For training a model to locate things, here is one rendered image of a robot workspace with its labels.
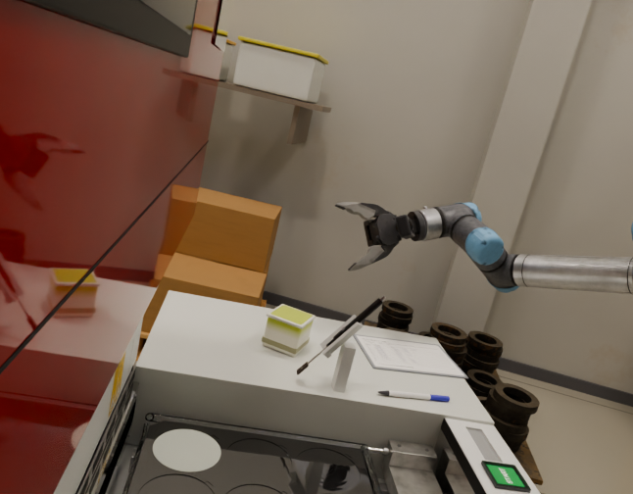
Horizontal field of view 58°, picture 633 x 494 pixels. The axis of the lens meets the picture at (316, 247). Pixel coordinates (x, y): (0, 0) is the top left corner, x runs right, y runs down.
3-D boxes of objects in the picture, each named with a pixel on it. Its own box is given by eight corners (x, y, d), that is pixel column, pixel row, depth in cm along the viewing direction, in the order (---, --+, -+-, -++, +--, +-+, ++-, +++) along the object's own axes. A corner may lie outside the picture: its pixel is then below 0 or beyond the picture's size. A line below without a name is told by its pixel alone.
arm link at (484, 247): (517, 258, 128) (490, 234, 137) (497, 229, 122) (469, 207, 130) (491, 281, 129) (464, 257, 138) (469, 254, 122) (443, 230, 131)
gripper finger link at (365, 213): (328, 210, 132) (363, 227, 134) (336, 204, 126) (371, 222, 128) (334, 198, 133) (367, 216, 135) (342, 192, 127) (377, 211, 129)
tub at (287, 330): (259, 345, 108) (266, 313, 106) (274, 333, 115) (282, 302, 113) (294, 359, 106) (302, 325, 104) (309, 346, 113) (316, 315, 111)
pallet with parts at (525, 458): (491, 376, 364) (512, 313, 352) (533, 516, 236) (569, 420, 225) (360, 339, 373) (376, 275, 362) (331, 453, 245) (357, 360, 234)
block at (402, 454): (388, 465, 95) (393, 450, 95) (384, 453, 99) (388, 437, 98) (433, 471, 96) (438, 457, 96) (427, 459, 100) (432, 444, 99)
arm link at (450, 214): (487, 210, 133) (467, 195, 140) (446, 217, 130) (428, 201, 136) (481, 239, 137) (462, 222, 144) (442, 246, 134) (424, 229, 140)
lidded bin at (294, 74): (318, 104, 348) (328, 61, 342) (308, 103, 312) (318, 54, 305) (248, 87, 353) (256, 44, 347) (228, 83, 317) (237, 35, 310)
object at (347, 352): (313, 389, 97) (330, 318, 93) (311, 377, 100) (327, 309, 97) (347, 394, 98) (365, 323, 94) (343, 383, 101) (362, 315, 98)
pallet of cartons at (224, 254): (285, 327, 363) (312, 213, 344) (231, 406, 263) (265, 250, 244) (91, 271, 381) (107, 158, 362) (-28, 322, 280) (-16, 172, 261)
